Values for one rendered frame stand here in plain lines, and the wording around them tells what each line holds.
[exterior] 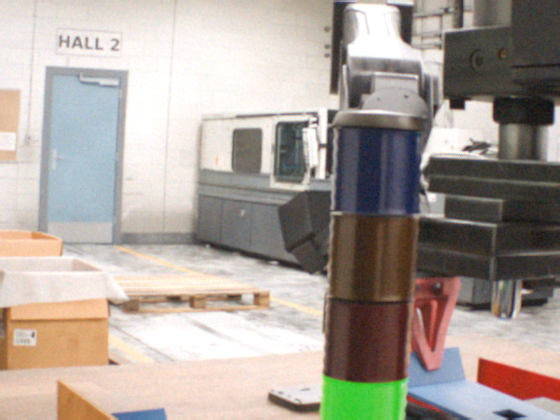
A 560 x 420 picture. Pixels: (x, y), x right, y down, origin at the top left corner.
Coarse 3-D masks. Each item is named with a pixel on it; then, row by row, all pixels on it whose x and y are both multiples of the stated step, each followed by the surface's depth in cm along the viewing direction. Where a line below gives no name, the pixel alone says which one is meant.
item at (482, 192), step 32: (512, 128) 64; (544, 128) 64; (448, 160) 67; (480, 160) 64; (512, 160) 61; (544, 160) 64; (448, 192) 67; (480, 192) 64; (512, 192) 61; (544, 192) 58; (448, 224) 61; (480, 224) 59; (512, 224) 59; (544, 224) 61; (448, 256) 61; (480, 256) 59; (512, 256) 59; (544, 256) 60; (512, 288) 60; (544, 288) 64
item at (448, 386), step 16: (448, 352) 77; (416, 368) 75; (448, 368) 77; (416, 384) 74; (432, 384) 75; (448, 384) 75; (464, 384) 75; (432, 400) 71; (448, 400) 71; (464, 400) 71; (480, 400) 71; (496, 400) 71; (512, 400) 71; (464, 416) 67; (480, 416) 67; (496, 416) 67; (528, 416) 68; (544, 416) 68
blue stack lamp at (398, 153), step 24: (336, 144) 39; (360, 144) 38; (384, 144) 38; (408, 144) 38; (336, 168) 39; (360, 168) 38; (384, 168) 38; (408, 168) 38; (336, 192) 39; (360, 192) 38; (384, 192) 38; (408, 192) 38
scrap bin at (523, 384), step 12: (480, 360) 104; (492, 360) 103; (480, 372) 104; (492, 372) 103; (504, 372) 101; (516, 372) 99; (528, 372) 98; (540, 372) 97; (480, 384) 104; (492, 384) 103; (504, 384) 101; (516, 384) 99; (528, 384) 98; (540, 384) 96; (552, 384) 95; (408, 396) 98; (516, 396) 99; (528, 396) 98; (540, 396) 96; (552, 396) 95; (432, 408) 94
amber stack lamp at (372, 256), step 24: (336, 216) 39; (360, 216) 38; (384, 216) 39; (408, 216) 40; (336, 240) 39; (360, 240) 38; (384, 240) 38; (408, 240) 38; (336, 264) 39; (360, 264) 38; (384, 264) 38; (408, 264) 39; (336, 288) 39; (360, 288) 38; (384, 288) 38; (408, 288) 39
